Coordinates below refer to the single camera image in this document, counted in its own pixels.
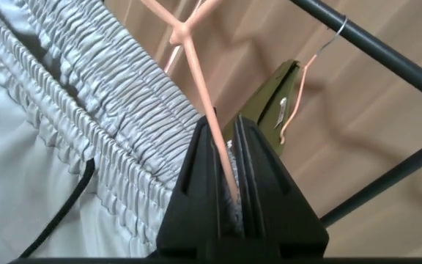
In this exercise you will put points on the pink clothes hanger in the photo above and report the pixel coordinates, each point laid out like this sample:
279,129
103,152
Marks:
200,91
295,99

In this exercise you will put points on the black clothes rack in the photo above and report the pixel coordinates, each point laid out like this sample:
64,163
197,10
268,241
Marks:
379,49

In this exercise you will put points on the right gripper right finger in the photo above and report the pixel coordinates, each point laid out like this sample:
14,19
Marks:
280,212

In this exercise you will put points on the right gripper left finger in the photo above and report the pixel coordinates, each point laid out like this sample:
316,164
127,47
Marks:
192,212

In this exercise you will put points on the pale grey shorts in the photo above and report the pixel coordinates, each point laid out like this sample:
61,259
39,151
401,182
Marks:
68,128

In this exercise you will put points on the green printed shirt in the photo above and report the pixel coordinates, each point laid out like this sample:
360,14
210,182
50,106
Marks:
269,106

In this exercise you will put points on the beige curtain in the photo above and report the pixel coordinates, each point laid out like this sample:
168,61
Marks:
379,128

